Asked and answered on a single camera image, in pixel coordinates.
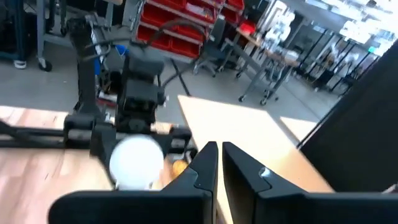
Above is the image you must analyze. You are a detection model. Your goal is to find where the wheeled workbench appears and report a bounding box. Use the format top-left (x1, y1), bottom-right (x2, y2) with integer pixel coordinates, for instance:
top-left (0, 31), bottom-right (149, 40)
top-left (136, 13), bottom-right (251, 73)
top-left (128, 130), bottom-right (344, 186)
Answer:
top-left (225, 18), bottom-right (301, 106)

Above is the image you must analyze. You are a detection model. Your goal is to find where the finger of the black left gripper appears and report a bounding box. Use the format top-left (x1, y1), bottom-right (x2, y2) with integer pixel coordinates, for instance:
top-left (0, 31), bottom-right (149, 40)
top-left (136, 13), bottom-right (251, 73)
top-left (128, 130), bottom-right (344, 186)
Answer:
top-left (89, 123), bottom-right (123, 171)
top-left (157, 132), bottom-right (177, 156)

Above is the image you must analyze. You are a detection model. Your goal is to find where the beige desk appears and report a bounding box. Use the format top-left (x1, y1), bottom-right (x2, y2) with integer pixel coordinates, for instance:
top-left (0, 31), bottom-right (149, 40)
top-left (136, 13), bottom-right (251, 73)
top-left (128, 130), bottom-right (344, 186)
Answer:
top-left (177, 95), bottom-right (335, 224)
top-left (279, 116), bottom-right (318, 142)

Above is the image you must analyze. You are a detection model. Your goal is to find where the office chair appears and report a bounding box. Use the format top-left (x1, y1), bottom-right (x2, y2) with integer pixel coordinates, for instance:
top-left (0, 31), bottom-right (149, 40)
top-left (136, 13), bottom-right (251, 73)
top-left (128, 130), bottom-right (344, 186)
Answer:
top-left (192, 15), bottom-right (233, 78)

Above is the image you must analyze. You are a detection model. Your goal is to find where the white lightbulb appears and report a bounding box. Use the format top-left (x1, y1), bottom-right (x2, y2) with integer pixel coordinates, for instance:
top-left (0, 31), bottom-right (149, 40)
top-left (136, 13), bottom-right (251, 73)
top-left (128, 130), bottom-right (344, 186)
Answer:
top-left (108, 134), bottom-right (165, 191)

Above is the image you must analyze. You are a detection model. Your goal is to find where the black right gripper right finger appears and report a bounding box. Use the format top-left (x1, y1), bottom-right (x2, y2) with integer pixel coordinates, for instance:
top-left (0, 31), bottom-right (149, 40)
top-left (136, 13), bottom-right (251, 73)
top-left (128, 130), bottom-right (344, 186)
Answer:
top-left (222, 142), bottom-right (398, 224)

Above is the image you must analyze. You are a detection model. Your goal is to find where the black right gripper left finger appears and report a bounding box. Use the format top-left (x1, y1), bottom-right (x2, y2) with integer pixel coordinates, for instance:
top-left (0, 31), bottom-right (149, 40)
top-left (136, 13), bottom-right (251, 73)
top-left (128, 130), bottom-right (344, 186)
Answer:
top-left (48, 141), bottom-right (218, 224)

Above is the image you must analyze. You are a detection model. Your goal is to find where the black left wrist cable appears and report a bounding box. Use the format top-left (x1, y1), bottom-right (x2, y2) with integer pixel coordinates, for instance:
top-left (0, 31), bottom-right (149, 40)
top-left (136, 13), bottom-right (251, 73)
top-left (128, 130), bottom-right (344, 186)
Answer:
top-left (81, 17), bottom-right (208, 91)

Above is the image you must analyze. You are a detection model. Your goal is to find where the red bin shelf rack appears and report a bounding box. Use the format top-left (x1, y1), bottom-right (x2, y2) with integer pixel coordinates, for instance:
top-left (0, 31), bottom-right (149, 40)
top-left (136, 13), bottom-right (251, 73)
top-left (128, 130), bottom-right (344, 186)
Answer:
top-left (123, 0), bottom-right (246, 60)

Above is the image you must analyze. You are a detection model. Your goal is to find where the grey wheeled cart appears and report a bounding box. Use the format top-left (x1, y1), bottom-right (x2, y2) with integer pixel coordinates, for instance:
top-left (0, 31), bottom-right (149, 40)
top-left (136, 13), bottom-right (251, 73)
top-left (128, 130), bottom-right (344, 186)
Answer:
top-left (35, 0), bottom-right (75, 73)

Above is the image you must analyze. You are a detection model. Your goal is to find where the red black case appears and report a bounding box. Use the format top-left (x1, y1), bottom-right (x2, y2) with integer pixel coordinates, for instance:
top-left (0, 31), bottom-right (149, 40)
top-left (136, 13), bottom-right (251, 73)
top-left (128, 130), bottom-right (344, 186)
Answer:
top-left (96, 93), bottom-right (119, 108)

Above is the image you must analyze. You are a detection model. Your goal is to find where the black aluminium table frame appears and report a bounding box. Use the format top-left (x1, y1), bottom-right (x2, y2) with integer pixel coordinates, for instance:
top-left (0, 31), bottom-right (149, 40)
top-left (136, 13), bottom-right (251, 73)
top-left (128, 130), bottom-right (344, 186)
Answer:
top-left (0, 119), bottom-right (198, 158)

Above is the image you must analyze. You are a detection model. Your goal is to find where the black divider panel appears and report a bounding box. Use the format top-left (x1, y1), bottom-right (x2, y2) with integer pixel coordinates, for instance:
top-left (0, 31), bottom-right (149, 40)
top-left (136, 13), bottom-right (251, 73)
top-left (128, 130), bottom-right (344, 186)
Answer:
top-left (297, 39), bottom-right (398, 193)

